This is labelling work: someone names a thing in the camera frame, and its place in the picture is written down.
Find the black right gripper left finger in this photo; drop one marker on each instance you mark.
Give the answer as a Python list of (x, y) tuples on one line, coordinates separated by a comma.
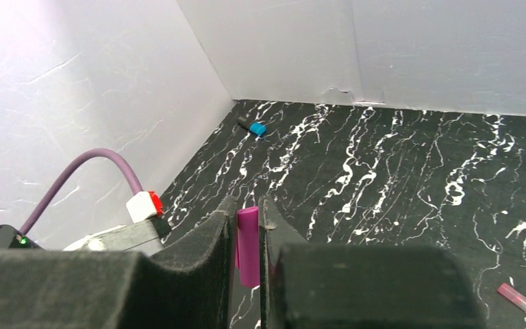
[(186, 285)]

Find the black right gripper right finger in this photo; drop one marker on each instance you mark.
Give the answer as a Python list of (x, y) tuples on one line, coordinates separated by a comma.
[(334, 285)]

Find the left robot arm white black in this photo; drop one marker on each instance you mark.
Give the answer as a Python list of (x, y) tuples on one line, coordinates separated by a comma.
[(11, 238)]

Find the blue black marker cap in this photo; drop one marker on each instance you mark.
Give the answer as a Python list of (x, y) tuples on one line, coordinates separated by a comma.
[(253, 127)]

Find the magenta pen cap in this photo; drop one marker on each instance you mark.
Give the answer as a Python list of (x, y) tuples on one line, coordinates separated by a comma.
[(248, 247)]

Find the pink translucent pen cap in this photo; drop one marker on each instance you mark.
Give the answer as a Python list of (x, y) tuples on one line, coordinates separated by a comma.
[(513, 296)]

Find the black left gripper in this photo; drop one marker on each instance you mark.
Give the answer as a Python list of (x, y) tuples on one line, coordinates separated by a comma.
[(145, 237)]

